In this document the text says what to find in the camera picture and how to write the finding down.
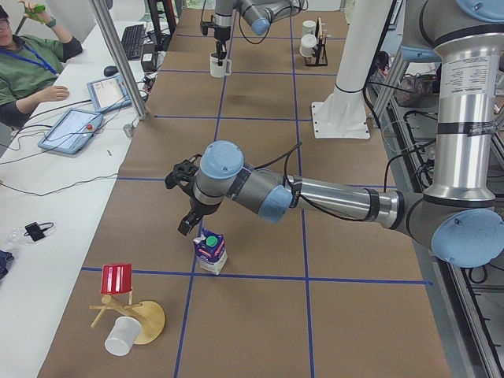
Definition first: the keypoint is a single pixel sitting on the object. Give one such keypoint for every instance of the black computer mouse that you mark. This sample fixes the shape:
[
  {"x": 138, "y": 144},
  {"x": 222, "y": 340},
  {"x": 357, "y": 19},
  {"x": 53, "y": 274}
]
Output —
[{"x": 110, "y": 70}]

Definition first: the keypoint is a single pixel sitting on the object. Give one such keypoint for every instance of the teach pendant near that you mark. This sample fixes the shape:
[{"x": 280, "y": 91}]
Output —
[{"x": 72, "y": 132}]

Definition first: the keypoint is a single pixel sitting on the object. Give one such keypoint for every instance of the black wire mug rack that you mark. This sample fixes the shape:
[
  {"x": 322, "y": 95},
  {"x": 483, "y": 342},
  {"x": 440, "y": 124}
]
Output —
[{"x": 319, "y": 57}]

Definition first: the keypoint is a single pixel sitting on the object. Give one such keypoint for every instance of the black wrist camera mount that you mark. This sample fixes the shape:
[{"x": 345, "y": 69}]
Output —
[
  {"x": 205, "y": 26},
  {"x": 183, "y": 175}
]

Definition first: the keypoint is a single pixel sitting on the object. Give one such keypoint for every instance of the green object in hand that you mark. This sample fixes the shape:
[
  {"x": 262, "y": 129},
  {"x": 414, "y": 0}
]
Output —
[{"x": 34, "y": 12}]

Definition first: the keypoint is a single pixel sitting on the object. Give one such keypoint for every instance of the white mug front on rack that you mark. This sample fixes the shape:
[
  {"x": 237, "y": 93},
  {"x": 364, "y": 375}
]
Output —
[{"x": 308, "y": 44}]

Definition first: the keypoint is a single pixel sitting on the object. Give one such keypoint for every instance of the black power box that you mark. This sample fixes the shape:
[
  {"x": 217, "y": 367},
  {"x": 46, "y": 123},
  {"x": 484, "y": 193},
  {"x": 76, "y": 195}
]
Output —
[{"x": 151, "y": 59}]

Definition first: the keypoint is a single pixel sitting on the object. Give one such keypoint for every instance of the person left hand on table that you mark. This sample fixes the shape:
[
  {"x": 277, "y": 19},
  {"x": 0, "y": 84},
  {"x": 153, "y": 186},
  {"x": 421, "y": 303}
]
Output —
[{"x": 54, "y": 94}]

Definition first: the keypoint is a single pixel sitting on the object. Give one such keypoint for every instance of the aluminium frame post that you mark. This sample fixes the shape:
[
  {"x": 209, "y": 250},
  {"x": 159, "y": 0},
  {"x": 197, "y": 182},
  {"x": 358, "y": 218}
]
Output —
[{"x": 111, "y": 38}]

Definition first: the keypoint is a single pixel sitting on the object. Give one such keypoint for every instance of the teach pendant far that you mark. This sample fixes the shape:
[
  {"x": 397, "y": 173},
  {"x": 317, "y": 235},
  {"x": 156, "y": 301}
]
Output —
[{"x": 108, "y": 94}]

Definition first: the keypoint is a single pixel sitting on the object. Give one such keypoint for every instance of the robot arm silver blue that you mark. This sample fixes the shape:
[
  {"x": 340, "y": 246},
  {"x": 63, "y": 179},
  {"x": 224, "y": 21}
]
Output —
[
  {"x": 454, "y": 216},
  {"x": 259, "y": 15}
]

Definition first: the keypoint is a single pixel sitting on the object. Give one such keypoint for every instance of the person right hand raised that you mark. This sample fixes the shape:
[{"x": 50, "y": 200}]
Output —
[{"x": 44, "y": 18}]

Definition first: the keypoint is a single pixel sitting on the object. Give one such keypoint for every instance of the black keyboard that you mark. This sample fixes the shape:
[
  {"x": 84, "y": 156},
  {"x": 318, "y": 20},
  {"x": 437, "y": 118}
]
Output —
[{"x": 132, "y": 41}]

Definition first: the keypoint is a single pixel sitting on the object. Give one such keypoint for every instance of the white mug with dark inside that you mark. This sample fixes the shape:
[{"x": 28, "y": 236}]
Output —
[{"x": 219, "y": 68}]

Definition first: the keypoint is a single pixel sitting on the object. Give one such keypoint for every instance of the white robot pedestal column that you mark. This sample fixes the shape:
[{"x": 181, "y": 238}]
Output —
[{"x": 342, "y": 114}]

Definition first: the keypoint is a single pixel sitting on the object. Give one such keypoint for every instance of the white mug rear on rack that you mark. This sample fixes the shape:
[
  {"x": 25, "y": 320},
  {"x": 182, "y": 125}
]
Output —
[{"x": 309, "y": 27}]

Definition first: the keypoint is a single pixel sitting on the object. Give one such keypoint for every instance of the red plastic cup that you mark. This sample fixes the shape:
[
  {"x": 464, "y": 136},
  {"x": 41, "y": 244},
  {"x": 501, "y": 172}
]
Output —
[{"x": 116, "y": 279}]

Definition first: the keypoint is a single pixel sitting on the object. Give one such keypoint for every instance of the white mug on rack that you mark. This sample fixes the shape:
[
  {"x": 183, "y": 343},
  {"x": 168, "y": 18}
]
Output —
[
  {"x": 308, "y": 44},
  {"x": 309, "y": 27}
]

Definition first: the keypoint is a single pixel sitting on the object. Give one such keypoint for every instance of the small metal cylinder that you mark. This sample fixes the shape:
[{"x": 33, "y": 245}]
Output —
[{"x": 129, "y": 130}]

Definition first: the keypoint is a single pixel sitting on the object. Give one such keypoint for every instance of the black adapter with cable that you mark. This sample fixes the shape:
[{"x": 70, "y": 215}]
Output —
[{"x": 37, "y": 231}]

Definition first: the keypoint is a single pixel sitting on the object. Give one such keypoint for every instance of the blue white milk carton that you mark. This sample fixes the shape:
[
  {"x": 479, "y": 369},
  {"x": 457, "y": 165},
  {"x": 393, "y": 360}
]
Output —
[{"x": 210, "y": 251}]

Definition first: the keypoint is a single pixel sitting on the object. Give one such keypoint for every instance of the teach pendant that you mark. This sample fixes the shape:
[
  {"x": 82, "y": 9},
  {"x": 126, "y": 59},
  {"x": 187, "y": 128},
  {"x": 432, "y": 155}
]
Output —
[
  {"x": 108, "y": 94},
  {"x": 72, "y": 132}
]

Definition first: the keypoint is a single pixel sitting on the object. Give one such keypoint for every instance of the white plastic cup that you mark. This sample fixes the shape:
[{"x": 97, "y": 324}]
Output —
[{"x": 122, "y": 336}]

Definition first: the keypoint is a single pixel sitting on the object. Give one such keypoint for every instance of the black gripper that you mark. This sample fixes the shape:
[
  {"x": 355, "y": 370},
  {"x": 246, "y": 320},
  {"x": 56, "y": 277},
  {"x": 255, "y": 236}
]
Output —
[
  {"x": 219, "y": 35},
  {"x": 198, "y": 208}
]

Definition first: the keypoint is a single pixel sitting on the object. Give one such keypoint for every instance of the person in green shirt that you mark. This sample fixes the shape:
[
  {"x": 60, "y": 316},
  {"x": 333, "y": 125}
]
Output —
[{"x": 28, "y": 65}]

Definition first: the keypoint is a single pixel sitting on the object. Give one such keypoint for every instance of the clear plastic wrapper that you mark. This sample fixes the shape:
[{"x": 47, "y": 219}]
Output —
[{"x": 17, "y": 238}]

